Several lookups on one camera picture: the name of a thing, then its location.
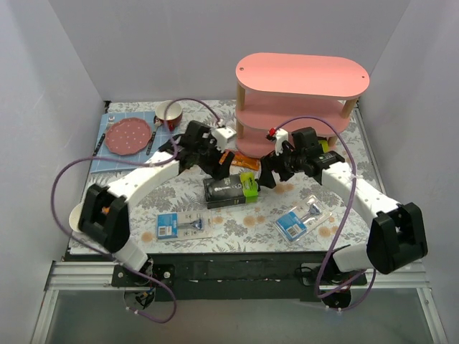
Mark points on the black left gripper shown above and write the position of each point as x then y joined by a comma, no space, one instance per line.
214,160

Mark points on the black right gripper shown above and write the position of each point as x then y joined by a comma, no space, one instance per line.
274,165

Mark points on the black green Gillette razor box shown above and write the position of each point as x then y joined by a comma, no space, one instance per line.
233,190

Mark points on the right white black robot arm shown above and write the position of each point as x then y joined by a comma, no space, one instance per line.
396,231

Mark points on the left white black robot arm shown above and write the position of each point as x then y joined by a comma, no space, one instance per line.
104,214

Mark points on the pink three-tier shelf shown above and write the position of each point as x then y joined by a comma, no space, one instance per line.
294,91

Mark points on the orange long snack packet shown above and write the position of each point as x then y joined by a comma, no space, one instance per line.
240,160

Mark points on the floral tablecloth mat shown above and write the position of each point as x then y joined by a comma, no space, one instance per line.
249,227

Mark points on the right blue razor blister pack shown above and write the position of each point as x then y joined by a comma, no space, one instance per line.
302,219

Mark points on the blue razor blister pack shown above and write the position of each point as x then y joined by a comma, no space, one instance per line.
302,219
186,225

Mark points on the left blue razor blister pack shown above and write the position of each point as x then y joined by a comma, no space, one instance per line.
186,225

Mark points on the blue checkered placemat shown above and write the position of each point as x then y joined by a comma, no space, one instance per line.
162,136

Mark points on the red cup white inside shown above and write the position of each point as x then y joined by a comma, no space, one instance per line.
169,111

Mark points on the pink dotted plate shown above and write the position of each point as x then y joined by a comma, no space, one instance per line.
128,136

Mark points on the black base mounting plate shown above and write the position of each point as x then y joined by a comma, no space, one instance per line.
236,276

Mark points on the white ceramic bowl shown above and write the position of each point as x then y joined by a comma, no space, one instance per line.
74,217

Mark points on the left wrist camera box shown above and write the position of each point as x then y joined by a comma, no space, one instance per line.
223,137

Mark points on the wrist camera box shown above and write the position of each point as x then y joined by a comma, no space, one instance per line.
223,137
278,136

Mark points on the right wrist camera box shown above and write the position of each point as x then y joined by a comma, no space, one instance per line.
278,136

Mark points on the black handled spoon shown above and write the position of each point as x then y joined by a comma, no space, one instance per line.
156,124

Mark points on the black handled fork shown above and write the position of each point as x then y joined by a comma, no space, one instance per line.
110,122

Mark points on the aluminium frame rail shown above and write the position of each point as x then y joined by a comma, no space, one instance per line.
85,302

